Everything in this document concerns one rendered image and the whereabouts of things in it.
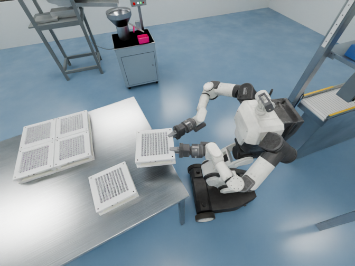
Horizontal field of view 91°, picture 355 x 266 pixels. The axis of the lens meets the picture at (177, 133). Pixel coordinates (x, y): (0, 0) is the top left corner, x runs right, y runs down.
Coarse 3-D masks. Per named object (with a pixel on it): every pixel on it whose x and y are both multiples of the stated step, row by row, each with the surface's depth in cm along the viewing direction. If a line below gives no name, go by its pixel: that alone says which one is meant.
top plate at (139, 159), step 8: (168, 128) 120; (136, 136) 117; (160, 136) 116; (136, 144) 113; (160, 144) 112; (168, 144) 112; (136, 152) 109; (152, 152) 109; (160, 152) 109; (136, 160) 106; (144, 160) 105; (152, 160) 105; (160, 160) 106
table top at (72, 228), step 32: (96, 128) 147; (128, 128) 146; (0, 160) 130; (96, 160) 128; (128, 160) 127; (0, 192) 115; (32, 192) 115; (64, 192) 114; (160, 192) 112; (0, 224) 103; (32, 224) 103; (64, 224) 102; (96, 224) 102; (128, 224) 101; (0, 256) 93; (32, 256) 93; (64, 256) 92
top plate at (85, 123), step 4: (80, 112) 149; (84, 112) 149; (64, 116) 147; (68, 116) 147; (84, 116) 146; (84, 120) 143; (56, 124) 142; (64, 124) 142; (76, 124) 141; (80, 124) 141; (84, 124) 141; (88, 124) 142; (56, 128) 139; (76, 128) 138; (84, 128) 138; (88, 128) 138; (56, 132) 136; (64, 132) 136; (68, 132) 136; (72, 132) 136; (76, 132) 136; (56, 136) 134; (60, 136) 134; (64, 136) 134
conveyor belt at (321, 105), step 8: (312, 96) 161; (320, 96) 161; (328, 96) 161; (336, 96) 160; (304, 104) 159; (312, 104) 154; (320, 104) 154; (328, 104) 154; (336, 104) 154; (344, 104) 153; (352, 104) 153; (312, 112) 154; (320, 112) 148; (328, 112) 148
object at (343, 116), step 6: (330, 90) 167; (300, 102) 165; (300, 108) 167; (306, 108) 160; (306, 114) 162; (312, 114) 157; (342, 114) 148; (348, 114) 151; (354, 114) 157; (318, 120) 153; (330, 120) 148; (336, 120) 153
